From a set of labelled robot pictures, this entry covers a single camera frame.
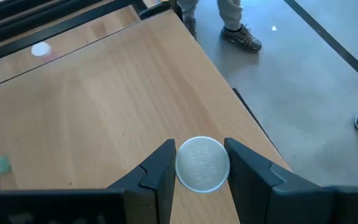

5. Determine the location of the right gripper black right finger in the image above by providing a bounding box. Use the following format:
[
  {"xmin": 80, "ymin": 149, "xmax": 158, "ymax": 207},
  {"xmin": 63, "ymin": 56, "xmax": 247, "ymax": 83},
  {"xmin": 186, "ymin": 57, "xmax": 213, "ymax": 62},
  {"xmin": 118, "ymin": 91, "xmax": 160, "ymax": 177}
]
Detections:
[{"xmin": 224, "ymin": 138, "xmax": 358, "ymax": 224}]

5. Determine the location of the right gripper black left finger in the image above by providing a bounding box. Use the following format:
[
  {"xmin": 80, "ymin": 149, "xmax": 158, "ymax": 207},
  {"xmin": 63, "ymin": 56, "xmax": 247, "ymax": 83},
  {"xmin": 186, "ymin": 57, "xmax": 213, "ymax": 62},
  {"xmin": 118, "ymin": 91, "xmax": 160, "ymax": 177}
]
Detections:
[{"xmin": 0, "ymin": 139, "xmax": 177, "ymax": 224}]

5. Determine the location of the black aluminium table frame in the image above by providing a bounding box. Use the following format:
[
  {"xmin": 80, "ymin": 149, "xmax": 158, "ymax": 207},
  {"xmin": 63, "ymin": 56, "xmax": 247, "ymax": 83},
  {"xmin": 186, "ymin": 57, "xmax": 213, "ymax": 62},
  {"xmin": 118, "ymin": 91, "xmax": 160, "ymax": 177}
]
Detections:
[{"xmin": 0, "ymin": 0, "xmax": 149, "ymax": 67}]

